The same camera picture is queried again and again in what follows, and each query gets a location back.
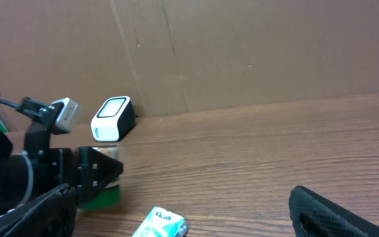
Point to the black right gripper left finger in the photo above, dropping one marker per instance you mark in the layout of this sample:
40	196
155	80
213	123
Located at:
51	214

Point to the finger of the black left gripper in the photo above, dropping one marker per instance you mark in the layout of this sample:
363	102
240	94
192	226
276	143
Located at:
95	172

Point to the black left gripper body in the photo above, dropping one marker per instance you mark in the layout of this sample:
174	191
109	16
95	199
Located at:
39	168

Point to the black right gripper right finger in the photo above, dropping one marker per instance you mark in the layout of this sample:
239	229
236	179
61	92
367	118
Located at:
315	216

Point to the jar with dark red lid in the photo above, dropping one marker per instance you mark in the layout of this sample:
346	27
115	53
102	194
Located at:
111	194

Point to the teal Kleenex tissue pack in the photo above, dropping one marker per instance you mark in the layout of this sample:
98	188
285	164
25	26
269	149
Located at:
162	223

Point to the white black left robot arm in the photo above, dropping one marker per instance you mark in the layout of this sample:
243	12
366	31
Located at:
37	112

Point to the white black barcode scanner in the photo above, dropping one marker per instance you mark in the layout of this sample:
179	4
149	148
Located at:
114	119

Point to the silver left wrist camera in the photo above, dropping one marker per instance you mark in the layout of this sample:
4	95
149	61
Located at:
67	117

